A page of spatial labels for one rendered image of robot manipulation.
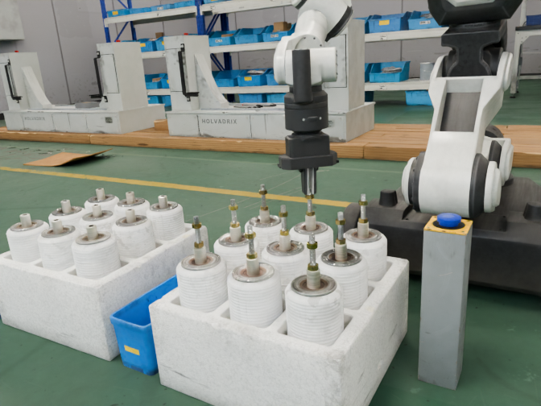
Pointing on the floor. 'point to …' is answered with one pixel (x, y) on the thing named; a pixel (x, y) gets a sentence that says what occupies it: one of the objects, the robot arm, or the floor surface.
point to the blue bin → (139, 329)
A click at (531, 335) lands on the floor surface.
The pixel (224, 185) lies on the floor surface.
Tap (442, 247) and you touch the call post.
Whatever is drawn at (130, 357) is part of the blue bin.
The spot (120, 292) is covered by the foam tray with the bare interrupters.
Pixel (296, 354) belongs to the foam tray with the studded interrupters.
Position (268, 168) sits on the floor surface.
